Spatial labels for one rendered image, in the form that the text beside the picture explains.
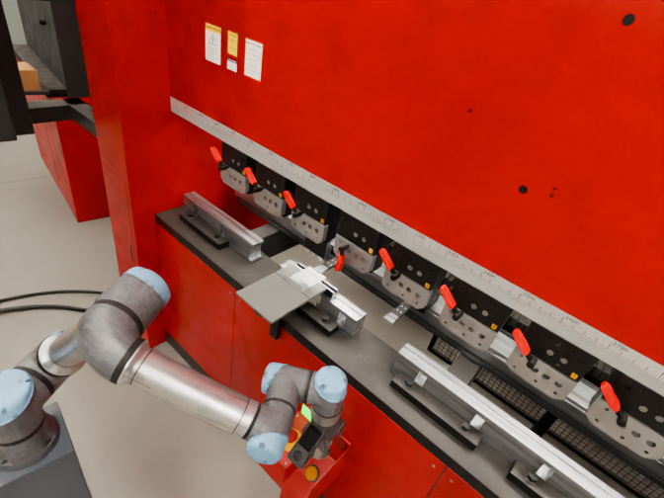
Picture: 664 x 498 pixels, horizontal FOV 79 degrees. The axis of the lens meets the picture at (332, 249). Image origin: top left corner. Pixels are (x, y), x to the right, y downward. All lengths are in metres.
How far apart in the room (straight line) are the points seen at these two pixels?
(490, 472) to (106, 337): 1.05
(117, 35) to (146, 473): 1.77
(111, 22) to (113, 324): 1.13
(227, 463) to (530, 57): 1.94
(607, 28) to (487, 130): 0.26
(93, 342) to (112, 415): 1.49
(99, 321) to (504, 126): 0.91
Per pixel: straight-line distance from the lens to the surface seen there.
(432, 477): 1.43
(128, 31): 1.76
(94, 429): 2.34
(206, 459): 2.17
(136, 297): 0.93
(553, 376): 1.14
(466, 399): 1.33
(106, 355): 0.88
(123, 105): 1.79
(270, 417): 0.89
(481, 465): 1.35
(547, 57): 0.93
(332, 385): 0.93
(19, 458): 1.37
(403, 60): 1.05
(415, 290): 1.17
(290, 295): 1.39
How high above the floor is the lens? 1.93
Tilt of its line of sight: 34 degrees down
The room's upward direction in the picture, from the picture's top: 12 degrees clockwise
